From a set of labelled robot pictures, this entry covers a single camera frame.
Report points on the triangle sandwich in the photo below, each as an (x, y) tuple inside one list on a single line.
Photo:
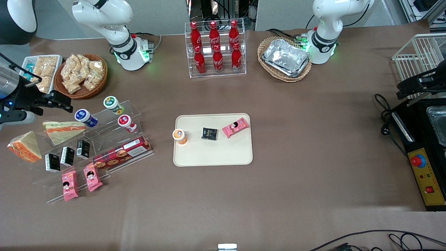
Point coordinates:
[(26, 148), (62, 132)]

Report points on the pink snack packet with face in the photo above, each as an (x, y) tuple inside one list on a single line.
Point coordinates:
[(92, 177), (69, 184), (235, 127)]

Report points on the red cap yogurt bottle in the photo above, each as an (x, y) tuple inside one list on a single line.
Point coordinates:
[(126, 122)]

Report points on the light wicker basket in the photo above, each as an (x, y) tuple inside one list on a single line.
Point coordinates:
[(285, 78)]

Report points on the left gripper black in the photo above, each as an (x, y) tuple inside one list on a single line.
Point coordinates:
[(429, 81)]

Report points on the blue cap yogurt bottle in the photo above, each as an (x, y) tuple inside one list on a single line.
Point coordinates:
[(85, 117)]

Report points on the stack of foil trays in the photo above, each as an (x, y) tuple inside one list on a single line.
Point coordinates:
[(285, 57)]

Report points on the black background equipment rack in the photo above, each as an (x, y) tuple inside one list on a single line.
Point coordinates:
[(223, 8)]

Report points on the clear acrylic stepped shelf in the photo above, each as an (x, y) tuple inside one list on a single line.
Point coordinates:
[(115, 143)]

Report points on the red cookie box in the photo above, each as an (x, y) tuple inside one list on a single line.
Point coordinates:
[(122, 152)]

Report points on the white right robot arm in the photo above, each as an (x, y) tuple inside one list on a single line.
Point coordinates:
[(118, 21)]

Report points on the clear acrylic bottle rack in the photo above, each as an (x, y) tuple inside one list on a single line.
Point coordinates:
[(240, 52)]

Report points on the small blue snack packet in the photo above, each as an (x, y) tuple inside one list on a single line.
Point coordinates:
[(30, 71)]

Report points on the small silver metal block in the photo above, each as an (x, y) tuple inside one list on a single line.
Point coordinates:
[(227, 247)]

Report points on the brown wicker basket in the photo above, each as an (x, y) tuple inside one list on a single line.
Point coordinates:
[(83, 94)]

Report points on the steel food container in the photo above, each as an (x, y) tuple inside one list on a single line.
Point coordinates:
[(439, 125)]

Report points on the red emergency stop button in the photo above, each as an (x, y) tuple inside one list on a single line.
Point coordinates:
[(417, 160)]

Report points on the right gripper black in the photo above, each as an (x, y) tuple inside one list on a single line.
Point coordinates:
[(27, 96)]

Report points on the aluminium frame structure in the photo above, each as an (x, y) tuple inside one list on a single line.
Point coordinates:
[(425, 8)]

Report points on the black sealing machine yellow panel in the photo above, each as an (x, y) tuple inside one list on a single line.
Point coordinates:
[(418, 139)]

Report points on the beige plastic tray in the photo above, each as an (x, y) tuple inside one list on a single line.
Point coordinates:
[(209, 155)]

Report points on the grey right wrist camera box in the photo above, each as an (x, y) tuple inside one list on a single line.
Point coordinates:
[(17, 118)]

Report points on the rice cracker pack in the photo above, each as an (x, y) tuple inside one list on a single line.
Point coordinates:
[(45, 65), (44, 83)]

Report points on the red cola bottle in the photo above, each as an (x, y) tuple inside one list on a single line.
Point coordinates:
[(236, 60), (195, 36), (200, 62), (218, 62), (233, 35), (214, 36)]

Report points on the orange lidded cup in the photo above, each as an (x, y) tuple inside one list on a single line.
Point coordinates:
[(179, 136)]

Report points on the small black snack box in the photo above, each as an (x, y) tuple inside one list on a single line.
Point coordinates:
[(209, 134), (52, 163), (83, 149), (67, 156)]

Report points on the green cap yogurt bottle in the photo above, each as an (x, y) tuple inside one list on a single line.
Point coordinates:
[(113, 104)]

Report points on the clear bag of puffed snacks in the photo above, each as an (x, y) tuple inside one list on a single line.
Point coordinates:
[(72, 87), (84, 62), (69, 68), (92, 81), (97, 67)]

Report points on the white rectangular snack tray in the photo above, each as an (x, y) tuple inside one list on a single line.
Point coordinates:
[(59, 64)]

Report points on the silver metal lever bar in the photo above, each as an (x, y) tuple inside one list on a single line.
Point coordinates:
[(416, 101)]

